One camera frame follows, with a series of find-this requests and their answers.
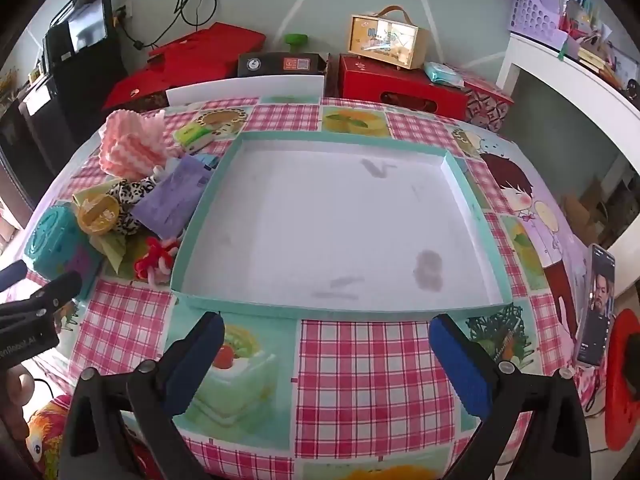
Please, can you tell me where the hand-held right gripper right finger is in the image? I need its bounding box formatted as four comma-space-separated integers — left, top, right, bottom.
428, 313, 593, 480

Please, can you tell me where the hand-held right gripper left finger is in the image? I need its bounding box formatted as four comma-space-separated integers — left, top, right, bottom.
62, 310, 226, 480

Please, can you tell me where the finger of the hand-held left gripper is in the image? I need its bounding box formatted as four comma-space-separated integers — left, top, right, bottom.
0, 260, 28, 292
0, 271, 83, 319

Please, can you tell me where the red pink yarn flower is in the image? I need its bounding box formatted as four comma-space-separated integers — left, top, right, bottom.
134, 237, 181, 283

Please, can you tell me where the leopard print scrunchie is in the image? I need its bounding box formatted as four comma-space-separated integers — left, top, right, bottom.
107, 177, 158, 236

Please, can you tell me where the purple wipes packet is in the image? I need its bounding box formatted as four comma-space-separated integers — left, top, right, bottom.
132, 155, 211, 238

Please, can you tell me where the pink fluffy cloth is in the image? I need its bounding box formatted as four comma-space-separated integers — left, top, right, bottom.
97, 109, 168, 181

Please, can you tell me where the white shallow box teal rim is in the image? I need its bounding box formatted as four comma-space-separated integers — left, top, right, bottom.
170, 130, 513, 321

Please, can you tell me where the person's left hand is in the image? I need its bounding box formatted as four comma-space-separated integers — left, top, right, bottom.
0, 364, 36, 441

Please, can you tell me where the orange printed cushion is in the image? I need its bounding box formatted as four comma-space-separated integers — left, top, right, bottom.
25, 395, 76, 480

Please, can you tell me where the smartphone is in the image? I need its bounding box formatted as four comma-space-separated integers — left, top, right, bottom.
576, 243, 617, 367

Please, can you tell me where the red stool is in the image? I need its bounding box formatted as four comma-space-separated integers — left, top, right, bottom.
602, 308, 640, 453

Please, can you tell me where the dark cabinet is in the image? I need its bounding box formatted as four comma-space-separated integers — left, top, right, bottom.
0, 52, 126, 196

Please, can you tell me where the pile of cardboard boxes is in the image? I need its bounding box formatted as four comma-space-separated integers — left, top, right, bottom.
565, 150, 640, 246

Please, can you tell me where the green tissue pack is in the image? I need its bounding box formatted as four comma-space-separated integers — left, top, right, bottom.
174, 122, 216, 153

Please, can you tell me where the black monitor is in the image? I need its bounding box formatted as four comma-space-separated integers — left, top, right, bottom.
44, 0, 113, 68

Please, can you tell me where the red patterned box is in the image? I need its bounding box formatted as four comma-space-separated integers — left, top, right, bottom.
457, 72, 515, 133

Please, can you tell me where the teal wet wipes pack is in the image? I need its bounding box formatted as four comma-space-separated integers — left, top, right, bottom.
424, 61, 465, 86

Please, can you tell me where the black box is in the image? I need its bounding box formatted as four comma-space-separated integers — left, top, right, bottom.
236, 51, 330, 78

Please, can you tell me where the row of books and stationery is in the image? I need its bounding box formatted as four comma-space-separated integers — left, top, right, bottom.
557, 0, 640, 91

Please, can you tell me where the purple perforated basket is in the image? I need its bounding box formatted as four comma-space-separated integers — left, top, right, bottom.
507, 0, 568, 51

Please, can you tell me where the red carton with handle hole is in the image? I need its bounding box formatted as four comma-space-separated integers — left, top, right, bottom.
337, 54, 473, 121

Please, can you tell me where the wooden gift box with handle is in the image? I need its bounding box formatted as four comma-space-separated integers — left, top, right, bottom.
347, 5, 431, 70

